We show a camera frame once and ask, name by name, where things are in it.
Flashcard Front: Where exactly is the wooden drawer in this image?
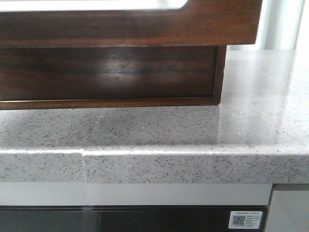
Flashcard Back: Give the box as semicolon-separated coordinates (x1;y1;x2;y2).
0;0;262;48
0;45;217;101

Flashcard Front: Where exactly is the dark wooden drawer cabinet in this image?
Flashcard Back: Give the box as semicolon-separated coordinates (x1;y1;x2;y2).
0;44;227;110

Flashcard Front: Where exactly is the white QR code sticker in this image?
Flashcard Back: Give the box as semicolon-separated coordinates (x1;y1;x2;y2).
228;211;263;230

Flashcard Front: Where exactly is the white grey window curtain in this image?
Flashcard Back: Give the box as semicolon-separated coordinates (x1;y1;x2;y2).
227;0;309;51

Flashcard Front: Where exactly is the grey cabinet door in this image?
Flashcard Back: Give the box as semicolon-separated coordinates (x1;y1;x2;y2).
265;184;309;232

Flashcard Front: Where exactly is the black glass appliance front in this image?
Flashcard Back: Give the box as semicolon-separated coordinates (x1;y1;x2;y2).
0;205;267;232

